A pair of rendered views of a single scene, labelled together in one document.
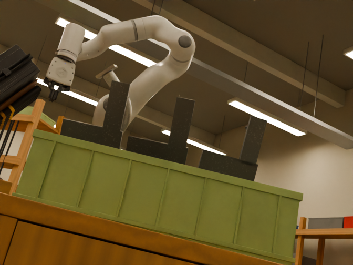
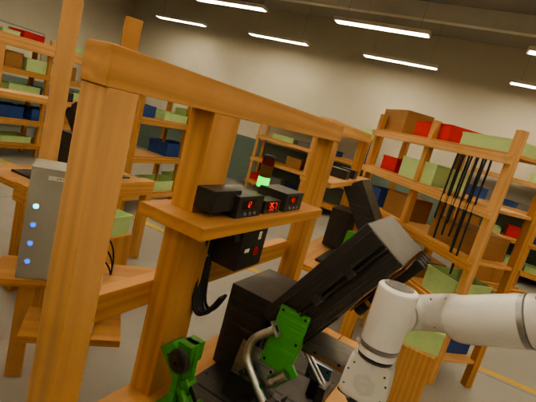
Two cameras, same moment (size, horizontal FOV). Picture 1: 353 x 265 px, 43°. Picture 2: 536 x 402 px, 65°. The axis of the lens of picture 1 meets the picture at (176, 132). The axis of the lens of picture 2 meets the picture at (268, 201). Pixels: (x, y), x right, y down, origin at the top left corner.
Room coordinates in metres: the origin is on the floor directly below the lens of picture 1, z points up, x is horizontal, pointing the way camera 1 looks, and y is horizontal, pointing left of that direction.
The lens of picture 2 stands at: (0.85, 0.08, 1.87)
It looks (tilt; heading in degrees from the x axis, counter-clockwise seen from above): 11 degrees down; 49
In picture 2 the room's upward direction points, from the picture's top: 15 degrees clockwise
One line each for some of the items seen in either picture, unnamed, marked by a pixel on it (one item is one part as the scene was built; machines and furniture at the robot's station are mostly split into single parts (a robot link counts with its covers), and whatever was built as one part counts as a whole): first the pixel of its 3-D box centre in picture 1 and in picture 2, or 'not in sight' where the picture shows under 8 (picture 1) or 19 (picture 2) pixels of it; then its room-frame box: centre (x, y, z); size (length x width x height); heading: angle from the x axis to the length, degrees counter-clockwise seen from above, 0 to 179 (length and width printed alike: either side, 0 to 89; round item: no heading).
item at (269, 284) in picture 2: not in sight; (260, 321); (1.98, 1.22, 1.07); 0.30 x 0.18 x 0.34; 22
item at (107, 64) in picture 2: not in sight; (266, 112); (1.82, 1.33, 1.89); 1.50 x 0.09 x 0.09; 22
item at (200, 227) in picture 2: not in sight; (250, 210); (1.83, 1.29, 1.52); 0.90 x 0.25 x 0.04; 22
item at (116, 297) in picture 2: not in sight; (210, 269); (1.79, 1.39, 1.23); 1.30 x 0.05 x 0.09; 22
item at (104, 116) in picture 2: not in sight; (231, 244); (1.82, 1.33, 1.36); 1.49 x 0.09 x 0.97; 22
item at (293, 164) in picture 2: not in sight; (306, 160); (8.25, 7.51, 1.12); 3.22 x 0.55 x 2.23; 116
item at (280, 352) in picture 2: not in sight; (289, 336); (1.89, 0.97, 1.17); 0.13 x 0.12 x 0.20; 22
